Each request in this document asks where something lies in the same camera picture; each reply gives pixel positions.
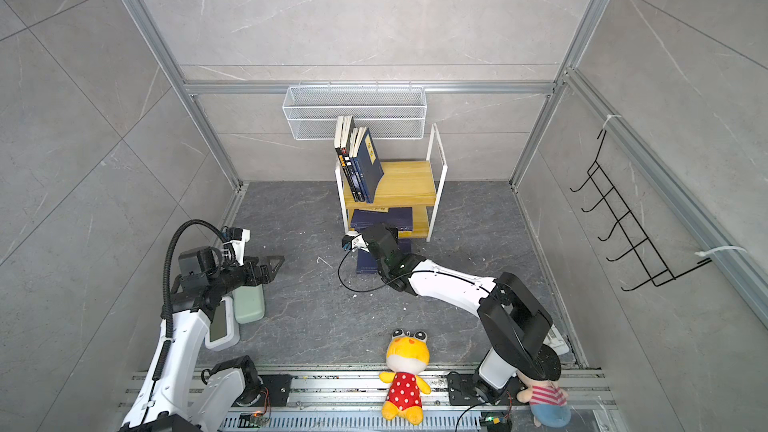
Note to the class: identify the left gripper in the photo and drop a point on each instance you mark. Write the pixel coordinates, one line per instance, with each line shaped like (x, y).
(265, 275)

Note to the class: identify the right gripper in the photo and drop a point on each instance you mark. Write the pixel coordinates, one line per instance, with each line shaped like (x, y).
(393, 230)

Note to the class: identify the blue book hidden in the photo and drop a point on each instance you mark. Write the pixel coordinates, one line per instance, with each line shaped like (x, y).
(399, 218)

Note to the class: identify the blue book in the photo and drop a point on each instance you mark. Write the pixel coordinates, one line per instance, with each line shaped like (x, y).
(366, 264)
(357, 165)

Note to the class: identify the black wolf cover book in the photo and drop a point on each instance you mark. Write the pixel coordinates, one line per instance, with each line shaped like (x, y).
(348, 127)

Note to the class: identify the blue book Lunyu label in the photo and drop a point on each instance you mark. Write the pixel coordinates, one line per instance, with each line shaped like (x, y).
(371, 164)

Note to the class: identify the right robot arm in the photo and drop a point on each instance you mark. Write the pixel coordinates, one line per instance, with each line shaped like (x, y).
(514, 321)

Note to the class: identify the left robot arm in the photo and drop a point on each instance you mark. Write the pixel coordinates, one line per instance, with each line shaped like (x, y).
(189, 305)

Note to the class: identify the pale green case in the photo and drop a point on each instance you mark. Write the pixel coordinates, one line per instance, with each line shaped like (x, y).
(249, 304)

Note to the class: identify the white wooden two-tier shelf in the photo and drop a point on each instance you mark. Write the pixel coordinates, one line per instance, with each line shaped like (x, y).
(415, 184)

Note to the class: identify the white thermometer display device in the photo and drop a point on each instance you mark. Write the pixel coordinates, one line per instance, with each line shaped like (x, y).
(224, 329)

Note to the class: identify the yellow plush toy red dress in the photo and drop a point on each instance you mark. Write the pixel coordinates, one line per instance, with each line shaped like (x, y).
(407, 357)

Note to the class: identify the white remote-like device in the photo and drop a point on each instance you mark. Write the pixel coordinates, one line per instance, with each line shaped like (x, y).
(555, 340)

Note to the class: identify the striped plush doll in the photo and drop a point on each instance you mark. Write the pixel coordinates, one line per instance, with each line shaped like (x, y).
(547, 401)

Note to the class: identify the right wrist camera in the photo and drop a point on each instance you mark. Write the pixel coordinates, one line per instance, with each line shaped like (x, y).
(354, 241)

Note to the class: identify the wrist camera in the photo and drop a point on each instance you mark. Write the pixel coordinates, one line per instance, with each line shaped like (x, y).
(235, 243)
(354, 241)

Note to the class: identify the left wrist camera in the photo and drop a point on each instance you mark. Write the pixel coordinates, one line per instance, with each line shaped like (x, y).
(235, 243)

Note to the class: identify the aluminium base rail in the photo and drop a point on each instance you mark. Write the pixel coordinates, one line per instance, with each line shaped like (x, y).
(337, 397)

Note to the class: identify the black wire hook rack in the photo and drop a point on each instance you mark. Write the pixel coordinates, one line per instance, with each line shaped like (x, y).
(627, 225)

